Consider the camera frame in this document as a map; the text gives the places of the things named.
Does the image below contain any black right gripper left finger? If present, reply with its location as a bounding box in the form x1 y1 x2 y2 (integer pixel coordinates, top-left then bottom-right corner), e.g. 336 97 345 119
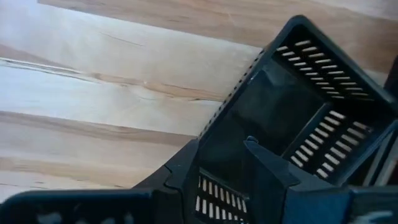
132 139 200 224

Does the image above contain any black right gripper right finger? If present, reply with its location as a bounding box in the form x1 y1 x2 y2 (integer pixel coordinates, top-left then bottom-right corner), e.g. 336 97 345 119
242 136 352 224

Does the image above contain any black plastic basket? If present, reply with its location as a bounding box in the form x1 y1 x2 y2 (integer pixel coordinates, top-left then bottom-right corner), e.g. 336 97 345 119
194 14 398 224

